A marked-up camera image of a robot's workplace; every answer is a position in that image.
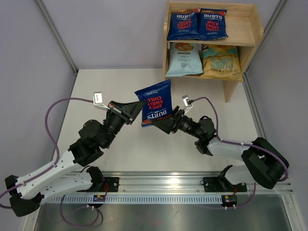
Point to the wooden two-tier shelf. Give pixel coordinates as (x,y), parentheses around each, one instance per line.
(244,29)

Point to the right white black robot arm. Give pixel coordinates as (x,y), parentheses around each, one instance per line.
(262,163)

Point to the aluminium mounting rail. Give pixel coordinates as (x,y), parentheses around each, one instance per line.
(160,182)

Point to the light blue cassava chips bag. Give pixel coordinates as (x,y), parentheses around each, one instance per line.
(184,59)

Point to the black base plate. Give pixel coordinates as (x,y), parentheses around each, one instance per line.
(110,184)
(217,185)

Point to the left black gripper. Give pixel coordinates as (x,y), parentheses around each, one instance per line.
(126,112)

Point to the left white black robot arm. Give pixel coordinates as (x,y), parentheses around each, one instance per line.
(29,192)

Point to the blue Burts chips bag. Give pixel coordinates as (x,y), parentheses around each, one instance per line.
(184,25)
(158,102)
(211,24)

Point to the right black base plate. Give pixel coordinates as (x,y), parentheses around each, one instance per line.
(217,185)

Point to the right aluminium frame post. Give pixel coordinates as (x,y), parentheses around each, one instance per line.
(267,29)

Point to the white slotted cable duct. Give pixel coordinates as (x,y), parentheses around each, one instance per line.
(139,199)

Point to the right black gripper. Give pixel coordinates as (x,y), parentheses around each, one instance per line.
(172,124)

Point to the left aluminium frame post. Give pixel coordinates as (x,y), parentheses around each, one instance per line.
(52,27)

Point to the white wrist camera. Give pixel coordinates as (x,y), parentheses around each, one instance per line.
(188,103)
(98,101)

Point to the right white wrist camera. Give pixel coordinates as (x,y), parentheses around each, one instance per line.
(188,103)

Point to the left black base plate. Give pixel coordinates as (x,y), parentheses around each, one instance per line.
(110,184)

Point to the large yellow kettle chips bag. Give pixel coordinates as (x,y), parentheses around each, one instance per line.
(221,62)

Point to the aluminium frame post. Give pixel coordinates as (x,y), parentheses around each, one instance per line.
(267,29)
(52,27)

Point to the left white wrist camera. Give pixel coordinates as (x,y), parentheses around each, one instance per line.
(98,101)

